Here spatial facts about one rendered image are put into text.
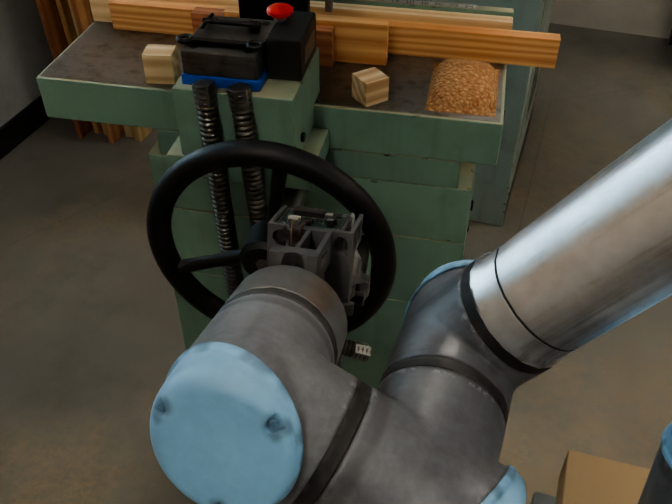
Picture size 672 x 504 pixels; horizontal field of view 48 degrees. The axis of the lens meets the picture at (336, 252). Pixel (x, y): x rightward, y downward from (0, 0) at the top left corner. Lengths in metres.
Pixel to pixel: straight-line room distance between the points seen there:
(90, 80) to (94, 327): 1.03
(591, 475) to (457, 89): 0.48
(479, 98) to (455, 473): 0.58
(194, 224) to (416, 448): 0.73
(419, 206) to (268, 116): 0.26
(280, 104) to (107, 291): 1.30
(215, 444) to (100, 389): 1.42
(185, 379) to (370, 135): 0.59
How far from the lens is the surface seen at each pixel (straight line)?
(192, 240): 1.14
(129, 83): 1.03
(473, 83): 0.96
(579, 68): 3.14
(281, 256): 0.55
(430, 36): 1.05
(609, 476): 0.95
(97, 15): 1.21
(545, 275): 0.48
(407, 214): 1.01
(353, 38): 1.03
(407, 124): 0.94
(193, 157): 0.80
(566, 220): 0.47
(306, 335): 0.47
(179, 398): 0.42
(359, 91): 0.94
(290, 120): 0.85
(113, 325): 1.97
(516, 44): 1.05
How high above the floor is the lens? 1.37
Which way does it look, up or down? 41 degrees down
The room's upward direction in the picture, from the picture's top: straight up
